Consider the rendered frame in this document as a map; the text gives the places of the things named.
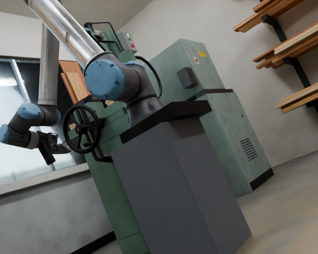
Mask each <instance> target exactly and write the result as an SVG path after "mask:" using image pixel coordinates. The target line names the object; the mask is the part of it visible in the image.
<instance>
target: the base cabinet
mask: <svg viewBox="0 0 318 254"><path fill-rule="evenodd" d="M121 145H122V141H121V139H120V136H119V135H118V136H116V137H114V138H113V139H111V140H109V141H107V142H106V143H104V144H102V145H100V148H101V150H102V153H103V154H105V155H110V151H112V150H114V149H115V148H117V147H119V146H121ZM84 156H85V159H86V162H87V164H88V167H89V169H90V172H91V174H92V177H93V180H94V182H95V185H96V187H97V190H98V192H99V195H100V198H101V200H102V203H103V205H104V208H105V210H106V213H107V215H108V218H109V220H110V223H111V226H112V228H113V231H114V233H115V236H116V238H117V241H118V244H119V246H120V249H121V251H122V254H146V253H149V252H150V251H149V249H148V246H147V244H146V241H145V239H144V236H143V234H142V231H141V229H140V226H139V224H138V221H137V219H136V216H135V214H134V211H133V209H132V206H131V204H130V202H129V199H128V197H127V194H126V192H125V189H124V187H123V184H122V182H121V179H120V177H119V174H118V172H117V169H116V167H115V164H114V163H106V162H97V161H95V159H94V158H93V155H92V153H91V152H90V153H87V154H84Z"/></svg>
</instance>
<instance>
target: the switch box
mask: <svg viewBox="0 0 318 254"><path fill-rule="evenodd" d="M127 34H129V37H130V39H131V42H130V40H129V37H127ZM117 37H118V39H119V41H120V43H121V45H122V47H123V49H124V50H125V49H126V50H131V51H133V53H134V54H135V53H136V52H137V49H136V46H135V44H134V42H133V39H132V37H131V35H130V33H126V32H123V31H122V32H121V33H120V34H118V35H117ZM131 44H134V47H132V45H131ZM133 48H134V49H133Z"/></svg>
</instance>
